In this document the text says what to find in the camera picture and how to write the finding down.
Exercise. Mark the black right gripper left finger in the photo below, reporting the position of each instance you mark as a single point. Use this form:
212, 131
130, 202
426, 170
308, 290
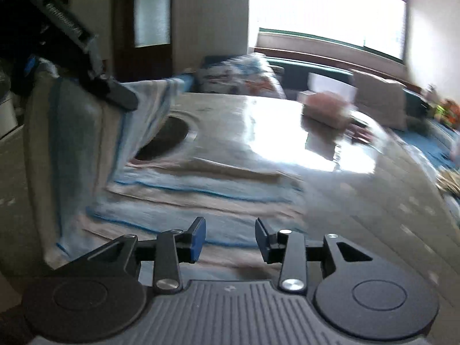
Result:
99, 295

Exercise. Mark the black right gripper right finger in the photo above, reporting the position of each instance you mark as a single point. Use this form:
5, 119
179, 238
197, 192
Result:
360, 294

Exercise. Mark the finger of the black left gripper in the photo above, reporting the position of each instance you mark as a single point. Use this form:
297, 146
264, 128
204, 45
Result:
110, 91

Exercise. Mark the blue striped knit garment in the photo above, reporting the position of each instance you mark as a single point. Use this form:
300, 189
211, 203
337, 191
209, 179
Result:
87, 188

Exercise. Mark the dark wooden glass door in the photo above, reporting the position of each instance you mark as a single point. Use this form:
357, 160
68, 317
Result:
142, 39

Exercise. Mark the butterfly print cushion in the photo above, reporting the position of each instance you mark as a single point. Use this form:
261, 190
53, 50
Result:
249, 75

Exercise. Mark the pink small table item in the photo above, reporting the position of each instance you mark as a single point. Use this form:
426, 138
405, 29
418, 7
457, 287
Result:
360, 133

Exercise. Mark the dark green sofa bench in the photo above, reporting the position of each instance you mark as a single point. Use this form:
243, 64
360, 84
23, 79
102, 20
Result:
294, 79

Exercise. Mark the beige plain cushion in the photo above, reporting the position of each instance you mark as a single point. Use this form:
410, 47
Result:
381, 99

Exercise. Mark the orange plush toy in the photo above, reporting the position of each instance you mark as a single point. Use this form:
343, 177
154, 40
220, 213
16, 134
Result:
448, 114

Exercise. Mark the white tissue box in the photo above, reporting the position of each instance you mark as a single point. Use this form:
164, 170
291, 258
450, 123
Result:
328, 101

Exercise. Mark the green framed window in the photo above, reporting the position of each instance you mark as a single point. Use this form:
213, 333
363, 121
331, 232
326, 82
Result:
375, 26

